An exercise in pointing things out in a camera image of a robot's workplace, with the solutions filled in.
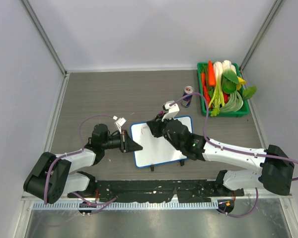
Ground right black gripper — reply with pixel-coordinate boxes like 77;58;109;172
148;113;182;151

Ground green plastic tray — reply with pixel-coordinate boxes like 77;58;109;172
197;62;249;118

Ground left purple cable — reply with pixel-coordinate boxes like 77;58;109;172
43;114;120;215

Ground pale green toy beans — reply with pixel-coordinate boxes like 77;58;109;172
220;91;243;113

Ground blue framed whiteboard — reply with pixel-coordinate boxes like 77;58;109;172
130;122;187;168

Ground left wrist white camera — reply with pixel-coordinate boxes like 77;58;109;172
112;116;127;134

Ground small orange toy carrot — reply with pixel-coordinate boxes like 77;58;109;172
201;72;211;108

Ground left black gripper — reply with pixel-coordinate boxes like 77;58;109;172
101;129;142;152

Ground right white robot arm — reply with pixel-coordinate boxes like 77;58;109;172
147;115;295;196

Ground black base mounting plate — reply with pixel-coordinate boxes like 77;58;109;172
77;179;244;203

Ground blue silver energy drink can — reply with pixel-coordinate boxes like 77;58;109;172
181;86;194;108

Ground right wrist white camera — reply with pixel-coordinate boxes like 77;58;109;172
162;101;180;121

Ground large orange toy carrot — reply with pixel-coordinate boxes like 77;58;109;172
208;60;216;87

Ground green toy leafy vegetable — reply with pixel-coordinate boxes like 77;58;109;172
222;69;257;101

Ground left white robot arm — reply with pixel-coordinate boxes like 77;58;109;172
23;123;143;204

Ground wrist white camera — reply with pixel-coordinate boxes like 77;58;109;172
112;116;127;134
162;101;180;121

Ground white slotted cable duct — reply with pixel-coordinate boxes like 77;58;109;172
32;200;218;211

